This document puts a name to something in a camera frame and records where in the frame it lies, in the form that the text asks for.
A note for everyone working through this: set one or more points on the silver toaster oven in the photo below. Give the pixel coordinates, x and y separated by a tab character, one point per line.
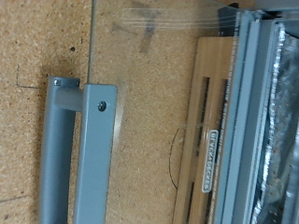
249	124

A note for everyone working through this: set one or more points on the wooden crate under oven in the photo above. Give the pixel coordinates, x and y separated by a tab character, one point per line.
193	109

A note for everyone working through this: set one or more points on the glass oven door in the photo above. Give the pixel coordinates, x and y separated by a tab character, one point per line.
93	155

